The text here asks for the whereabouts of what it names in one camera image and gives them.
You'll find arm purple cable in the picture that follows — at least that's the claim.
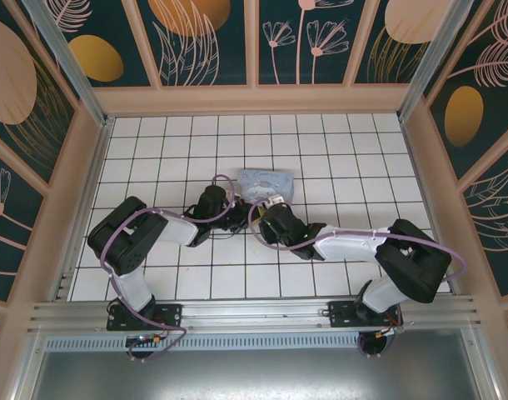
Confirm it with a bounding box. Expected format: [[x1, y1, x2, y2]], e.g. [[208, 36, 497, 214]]
[[247, 200, 467, 360], [100, 173, 243, 363]]

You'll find aluminium floor edge rail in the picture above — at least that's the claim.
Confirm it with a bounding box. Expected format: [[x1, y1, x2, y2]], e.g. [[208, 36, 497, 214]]
[[49, 118, 116, 302], [398, 117, 462, 296]]

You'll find blue cartoon tin box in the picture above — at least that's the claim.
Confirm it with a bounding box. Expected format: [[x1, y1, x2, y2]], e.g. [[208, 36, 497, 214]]
[[236, 167, 296, 208]]

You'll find aluminium corner post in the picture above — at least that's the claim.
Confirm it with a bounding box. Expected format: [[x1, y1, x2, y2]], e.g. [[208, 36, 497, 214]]
[[20, 0, 116, 131], [396, 0, 481, 123]]

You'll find small circuit board with LEDs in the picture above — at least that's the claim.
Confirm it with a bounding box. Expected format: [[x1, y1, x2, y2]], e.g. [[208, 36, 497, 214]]
[[127, 334, 162, 346]]

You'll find long aluminium mounting rail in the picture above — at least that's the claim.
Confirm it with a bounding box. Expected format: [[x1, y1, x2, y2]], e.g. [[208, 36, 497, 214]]
[[27, 294, 483, 334]]

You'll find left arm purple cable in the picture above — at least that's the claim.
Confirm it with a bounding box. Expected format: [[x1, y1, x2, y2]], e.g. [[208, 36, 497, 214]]
[[100, 173, 243, 363]]

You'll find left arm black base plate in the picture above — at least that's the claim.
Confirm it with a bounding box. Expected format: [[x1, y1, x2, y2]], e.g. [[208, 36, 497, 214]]
[[107, 302, 184, 333]]

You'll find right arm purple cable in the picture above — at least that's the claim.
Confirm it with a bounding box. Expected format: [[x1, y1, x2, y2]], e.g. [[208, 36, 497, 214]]
[[247, 200, 467, 360]]

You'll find grey metal sheet panel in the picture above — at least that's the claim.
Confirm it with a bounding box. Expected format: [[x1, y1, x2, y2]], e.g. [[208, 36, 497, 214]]
[[10, 328, 503, 400]]

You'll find slotted grey cable duct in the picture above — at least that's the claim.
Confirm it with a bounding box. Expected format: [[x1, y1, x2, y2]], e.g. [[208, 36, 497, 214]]
[[43, 335, 478, 352]]

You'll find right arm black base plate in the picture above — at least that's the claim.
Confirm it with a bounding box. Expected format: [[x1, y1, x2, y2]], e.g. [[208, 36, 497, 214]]
[[327, 300, 404, 330]]

